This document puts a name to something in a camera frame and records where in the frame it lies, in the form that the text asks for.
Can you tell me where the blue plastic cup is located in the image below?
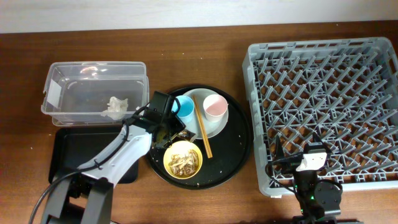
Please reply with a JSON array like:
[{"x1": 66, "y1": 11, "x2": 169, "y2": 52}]
[{"x1": 176, "y1": 95, "x2": 195, "y2": 123}]

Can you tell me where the wooden chopstick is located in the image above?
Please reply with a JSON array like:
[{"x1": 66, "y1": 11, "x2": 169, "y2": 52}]
[{"x1": 192, "y1": 95, "x2": 213, "y2": 159}]

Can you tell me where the yellow bowl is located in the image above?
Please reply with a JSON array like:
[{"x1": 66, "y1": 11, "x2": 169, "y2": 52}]
[{"x1": 163, "y1": 141, "x2": 203, "y2": 179}]

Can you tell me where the peanut shells and rice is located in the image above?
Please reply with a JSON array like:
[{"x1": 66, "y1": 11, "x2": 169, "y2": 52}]
[{"x1": 169, "y1": 149, "x2": 199, "y2": 177}]

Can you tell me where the pink plastic cup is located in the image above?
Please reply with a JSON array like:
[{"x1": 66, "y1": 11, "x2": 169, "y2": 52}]
[{"x1": 203, "y1": 94, "x2": 228, "y2": 123}]

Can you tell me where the brown coffee sachet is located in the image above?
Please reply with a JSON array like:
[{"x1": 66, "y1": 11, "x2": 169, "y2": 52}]
[{"x1": 178, "y1": 129, "x2": 197, "y2": 142}]

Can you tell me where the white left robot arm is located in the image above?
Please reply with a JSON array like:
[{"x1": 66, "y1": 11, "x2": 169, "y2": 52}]
[{"x1": 37, "y1": 91, "x2": 185, "y2": 223}]

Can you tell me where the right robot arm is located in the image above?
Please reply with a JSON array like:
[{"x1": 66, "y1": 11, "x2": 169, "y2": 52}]
[{"x1": 271, "y1": 133, "x2": 343, "y2": 223}]

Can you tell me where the grey dishwasher rack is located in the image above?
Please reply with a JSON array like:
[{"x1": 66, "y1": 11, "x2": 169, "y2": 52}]
[{"x1": 243, "y1": 37, "x2": 397, "y2": 197}]

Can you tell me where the crumpled white tissue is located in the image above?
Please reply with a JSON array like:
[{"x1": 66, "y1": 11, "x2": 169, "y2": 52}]
[{"x1": 100, "y1": 96, "x2": 128, "y2": 121}]

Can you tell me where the light grey plate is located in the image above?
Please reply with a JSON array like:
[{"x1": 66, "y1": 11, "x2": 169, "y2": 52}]
[{"x1": 183, "y1": 88, "x2": 229, "y2": 139}]

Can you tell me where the round black tray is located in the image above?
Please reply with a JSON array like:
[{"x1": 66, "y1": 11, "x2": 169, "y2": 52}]
[{"x1": 146, "y1": 85, "x2": 252, "y2": 190}]

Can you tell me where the clear plastic bin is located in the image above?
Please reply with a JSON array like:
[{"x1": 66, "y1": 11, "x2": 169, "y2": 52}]
[{"x1": 41, "y1": 61, "x2": 149, "y2": 126}]

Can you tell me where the black rectangular tray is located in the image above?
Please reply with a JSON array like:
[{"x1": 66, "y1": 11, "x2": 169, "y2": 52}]
[{"x1": 49, "y1": 126, "x2": 121, "y2": 183}]

